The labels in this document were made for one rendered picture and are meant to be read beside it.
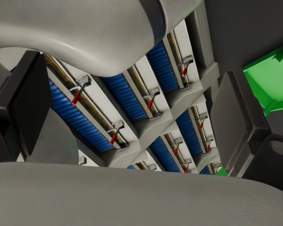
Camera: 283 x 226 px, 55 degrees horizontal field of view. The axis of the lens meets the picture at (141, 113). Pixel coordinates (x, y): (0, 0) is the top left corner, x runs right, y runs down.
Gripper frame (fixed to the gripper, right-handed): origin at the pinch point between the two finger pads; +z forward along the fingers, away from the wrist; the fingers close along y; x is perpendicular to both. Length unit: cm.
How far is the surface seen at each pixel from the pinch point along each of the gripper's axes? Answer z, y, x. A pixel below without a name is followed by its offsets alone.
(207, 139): 98, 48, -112
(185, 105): 83, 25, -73
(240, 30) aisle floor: 80, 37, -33
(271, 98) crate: 75, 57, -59
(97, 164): 53, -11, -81
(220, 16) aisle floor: 86, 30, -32
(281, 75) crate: 69, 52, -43
